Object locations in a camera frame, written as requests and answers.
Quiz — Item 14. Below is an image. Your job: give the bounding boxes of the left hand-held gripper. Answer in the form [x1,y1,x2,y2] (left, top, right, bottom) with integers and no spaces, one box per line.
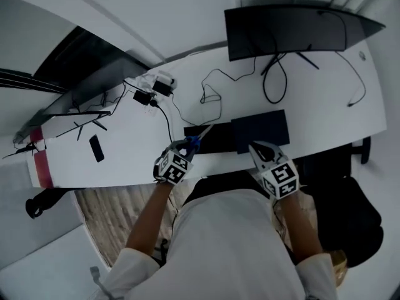
[152,138,196,186]

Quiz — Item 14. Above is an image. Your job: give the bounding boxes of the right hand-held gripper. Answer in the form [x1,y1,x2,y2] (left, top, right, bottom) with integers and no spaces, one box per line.
[248,141,300,200]

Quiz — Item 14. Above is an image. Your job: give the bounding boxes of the blue-handled scissors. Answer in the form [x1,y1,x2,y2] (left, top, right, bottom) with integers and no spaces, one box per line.
[183,124,215,155]

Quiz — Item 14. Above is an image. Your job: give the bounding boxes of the black box with scissors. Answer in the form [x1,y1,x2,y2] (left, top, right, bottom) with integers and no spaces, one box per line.
[182,108,291,155]

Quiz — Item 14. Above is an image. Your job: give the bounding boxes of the person's right forearm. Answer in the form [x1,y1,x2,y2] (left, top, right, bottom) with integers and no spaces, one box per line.
[274,190,325,264]

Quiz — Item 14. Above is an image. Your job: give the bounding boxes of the person's left forearm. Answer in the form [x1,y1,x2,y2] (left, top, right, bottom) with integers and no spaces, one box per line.
[124,181,175,258]

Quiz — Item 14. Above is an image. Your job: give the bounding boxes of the person's black trousers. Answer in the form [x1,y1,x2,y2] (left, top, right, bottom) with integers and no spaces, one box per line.
[183,169,271,206]

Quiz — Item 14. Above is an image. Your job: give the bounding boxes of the white power strip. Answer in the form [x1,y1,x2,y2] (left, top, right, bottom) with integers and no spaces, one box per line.
[126,70,178,117]

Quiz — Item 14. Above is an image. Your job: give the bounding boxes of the black smartphone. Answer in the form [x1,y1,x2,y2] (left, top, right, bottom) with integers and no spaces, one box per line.
[88,134,106,164]

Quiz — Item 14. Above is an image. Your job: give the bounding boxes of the person's white shirt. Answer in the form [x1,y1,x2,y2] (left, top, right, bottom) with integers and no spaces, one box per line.
[101,188,341,300]

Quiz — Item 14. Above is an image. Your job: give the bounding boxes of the black monitor with tripod stand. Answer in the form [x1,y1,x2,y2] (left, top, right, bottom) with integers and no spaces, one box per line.
[13,57,151,142]

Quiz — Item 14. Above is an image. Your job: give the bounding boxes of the wide black monitor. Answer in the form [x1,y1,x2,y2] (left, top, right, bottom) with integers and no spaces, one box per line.
[224,4,387,76]

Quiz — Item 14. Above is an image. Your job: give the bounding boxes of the red notebook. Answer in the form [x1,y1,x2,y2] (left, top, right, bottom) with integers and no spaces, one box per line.
[29,126,55,189]

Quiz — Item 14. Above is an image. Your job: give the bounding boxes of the small black monitor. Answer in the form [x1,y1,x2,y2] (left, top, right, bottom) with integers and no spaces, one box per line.
[2,140,48,160]

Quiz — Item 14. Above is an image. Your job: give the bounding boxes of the light grey sofa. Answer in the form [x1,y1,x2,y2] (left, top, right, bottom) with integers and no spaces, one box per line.
[0,160,111,300]

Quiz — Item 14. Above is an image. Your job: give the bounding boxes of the thick black power cable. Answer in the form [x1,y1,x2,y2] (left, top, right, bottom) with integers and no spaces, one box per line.
[149,99,174,144]

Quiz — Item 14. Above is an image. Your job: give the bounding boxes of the thin black looped cable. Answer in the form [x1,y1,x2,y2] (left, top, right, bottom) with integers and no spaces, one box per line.
[169,56,258,128]

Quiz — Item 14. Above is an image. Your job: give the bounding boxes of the black monitor cable loop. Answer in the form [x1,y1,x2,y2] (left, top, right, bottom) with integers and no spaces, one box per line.
[262,52,289,104]

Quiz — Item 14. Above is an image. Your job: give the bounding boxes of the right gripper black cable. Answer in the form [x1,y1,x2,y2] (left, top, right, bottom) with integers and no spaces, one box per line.
[272,197,297,256]

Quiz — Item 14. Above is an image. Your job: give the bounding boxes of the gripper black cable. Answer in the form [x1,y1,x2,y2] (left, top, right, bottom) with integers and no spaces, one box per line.
[154,194,176,266]
[272,197,297,256]

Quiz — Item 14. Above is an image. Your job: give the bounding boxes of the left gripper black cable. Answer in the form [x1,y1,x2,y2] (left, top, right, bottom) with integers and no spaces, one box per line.
[154,194,176,266]

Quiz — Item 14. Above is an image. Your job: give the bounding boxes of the black cable with loose plug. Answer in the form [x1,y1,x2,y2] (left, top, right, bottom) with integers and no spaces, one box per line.
[335,51,367,108]

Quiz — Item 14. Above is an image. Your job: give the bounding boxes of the black window frame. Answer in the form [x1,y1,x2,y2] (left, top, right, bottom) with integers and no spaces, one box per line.
[0,68,69,94]

